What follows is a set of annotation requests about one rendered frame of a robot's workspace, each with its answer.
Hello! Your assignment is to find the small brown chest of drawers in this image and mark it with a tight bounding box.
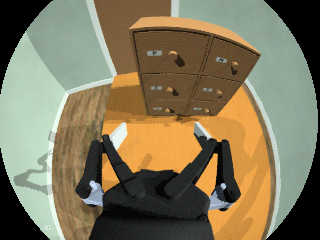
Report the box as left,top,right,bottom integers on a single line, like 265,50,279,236
129,17,261,116

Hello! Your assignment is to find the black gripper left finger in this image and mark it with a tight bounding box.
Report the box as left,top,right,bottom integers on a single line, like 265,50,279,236
75,122,146,208

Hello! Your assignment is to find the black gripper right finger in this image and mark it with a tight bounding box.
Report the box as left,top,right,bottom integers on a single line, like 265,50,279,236
164,122,241,212

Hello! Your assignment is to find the dark brown drawer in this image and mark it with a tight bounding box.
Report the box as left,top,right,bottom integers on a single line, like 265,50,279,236
193,75,241,101
186,100,226,115
146,100,189,115
202,36,258,81
134,29,209,73
141,73,198,99

